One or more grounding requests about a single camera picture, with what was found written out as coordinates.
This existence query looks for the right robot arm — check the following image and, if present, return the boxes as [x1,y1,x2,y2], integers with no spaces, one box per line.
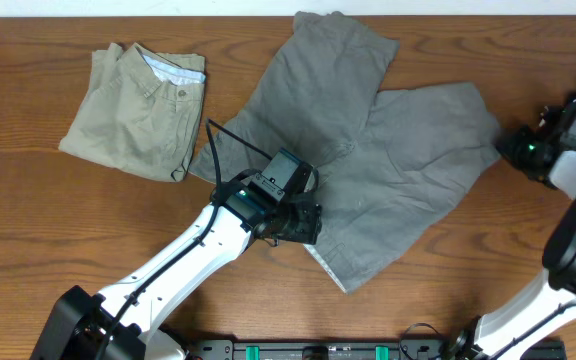
[452,126,576,359]

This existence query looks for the grey shorts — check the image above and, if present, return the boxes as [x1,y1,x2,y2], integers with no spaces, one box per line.
[188,10,503,295]

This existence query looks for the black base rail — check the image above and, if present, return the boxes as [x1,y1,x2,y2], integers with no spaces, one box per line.
[177,338,568,360]

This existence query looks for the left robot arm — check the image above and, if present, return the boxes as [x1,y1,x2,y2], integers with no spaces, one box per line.
[31,169,321,359]

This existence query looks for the folded khaki shorts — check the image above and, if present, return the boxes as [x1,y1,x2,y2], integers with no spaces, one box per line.
[59,43,206,182]

